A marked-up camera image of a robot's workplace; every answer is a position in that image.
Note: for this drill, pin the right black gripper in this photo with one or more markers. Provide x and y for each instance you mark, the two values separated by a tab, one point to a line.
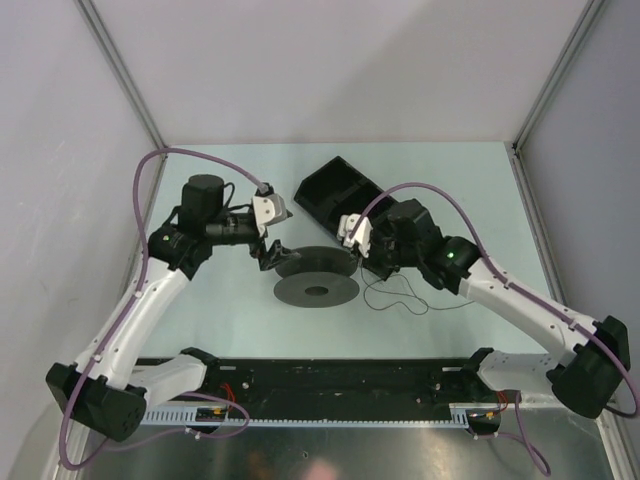
371	263

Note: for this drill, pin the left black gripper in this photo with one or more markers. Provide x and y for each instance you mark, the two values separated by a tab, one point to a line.
271	257

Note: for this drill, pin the black cable spool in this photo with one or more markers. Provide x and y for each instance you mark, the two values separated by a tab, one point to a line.
318	277

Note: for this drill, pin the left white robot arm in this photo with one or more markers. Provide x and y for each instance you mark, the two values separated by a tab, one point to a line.
101	389

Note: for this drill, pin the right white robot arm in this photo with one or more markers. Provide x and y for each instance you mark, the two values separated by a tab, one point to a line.
584	360

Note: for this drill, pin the black compartment tray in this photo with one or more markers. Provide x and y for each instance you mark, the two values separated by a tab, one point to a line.
336	189

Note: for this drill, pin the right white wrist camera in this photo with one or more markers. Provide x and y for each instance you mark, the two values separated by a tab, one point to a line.
354	233

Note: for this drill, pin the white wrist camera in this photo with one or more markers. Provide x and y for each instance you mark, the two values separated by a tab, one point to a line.
269	209
354	233

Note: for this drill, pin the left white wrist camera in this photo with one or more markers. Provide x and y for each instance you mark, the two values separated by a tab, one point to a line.
269	209

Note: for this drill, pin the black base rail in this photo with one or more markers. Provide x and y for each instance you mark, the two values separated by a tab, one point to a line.
354	389

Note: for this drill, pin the grey slotted cable duct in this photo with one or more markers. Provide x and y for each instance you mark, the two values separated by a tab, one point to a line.
458	416

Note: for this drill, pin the right aluminium frame post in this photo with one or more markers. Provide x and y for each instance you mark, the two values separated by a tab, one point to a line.
573	46

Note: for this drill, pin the aluminium frame post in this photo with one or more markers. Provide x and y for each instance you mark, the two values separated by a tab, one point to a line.
99	30
573	46

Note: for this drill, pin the left aluminium frame post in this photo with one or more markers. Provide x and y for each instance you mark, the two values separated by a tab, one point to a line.
99	30

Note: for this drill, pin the aluminium frame rail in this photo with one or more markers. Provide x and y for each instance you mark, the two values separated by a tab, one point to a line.
613	432

